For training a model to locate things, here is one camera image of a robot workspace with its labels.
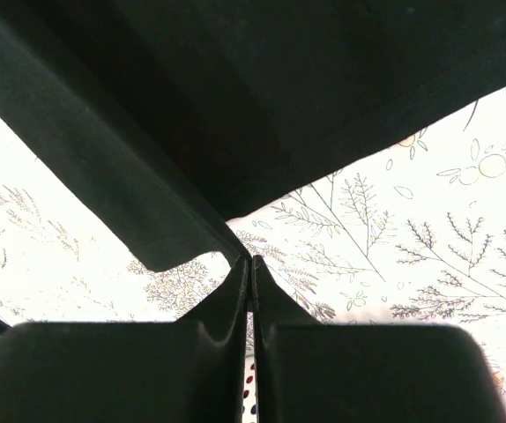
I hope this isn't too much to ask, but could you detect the black t shirt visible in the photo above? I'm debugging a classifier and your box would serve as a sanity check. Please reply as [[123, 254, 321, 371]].
[[0, 1, 506, 271]]

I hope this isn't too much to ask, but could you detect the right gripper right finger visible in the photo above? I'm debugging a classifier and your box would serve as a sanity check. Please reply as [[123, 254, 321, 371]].
[[250, 256, 506, 422]]

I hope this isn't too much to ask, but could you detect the floral table mat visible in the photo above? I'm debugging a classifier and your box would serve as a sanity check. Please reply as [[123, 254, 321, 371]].
[[0, 87, 506, 405]]

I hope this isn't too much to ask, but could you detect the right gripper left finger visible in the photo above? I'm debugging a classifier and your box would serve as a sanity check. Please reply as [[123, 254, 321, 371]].
[[0, 259, 249, 422]]

